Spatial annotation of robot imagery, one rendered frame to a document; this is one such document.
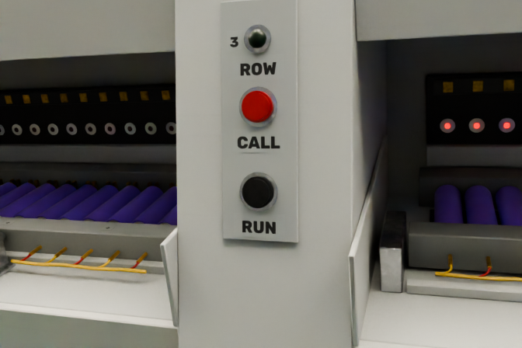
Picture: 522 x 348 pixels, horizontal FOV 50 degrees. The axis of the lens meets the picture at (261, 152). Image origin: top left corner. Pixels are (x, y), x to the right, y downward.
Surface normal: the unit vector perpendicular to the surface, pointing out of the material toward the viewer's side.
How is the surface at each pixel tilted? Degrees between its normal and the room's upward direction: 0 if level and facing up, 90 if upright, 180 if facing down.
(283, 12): 90
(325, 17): 90
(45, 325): 107
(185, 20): 90
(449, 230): 17
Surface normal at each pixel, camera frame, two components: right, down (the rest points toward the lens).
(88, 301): -0.09, -0.95
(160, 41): -0.29, 0.32
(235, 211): -0.30, 0.04
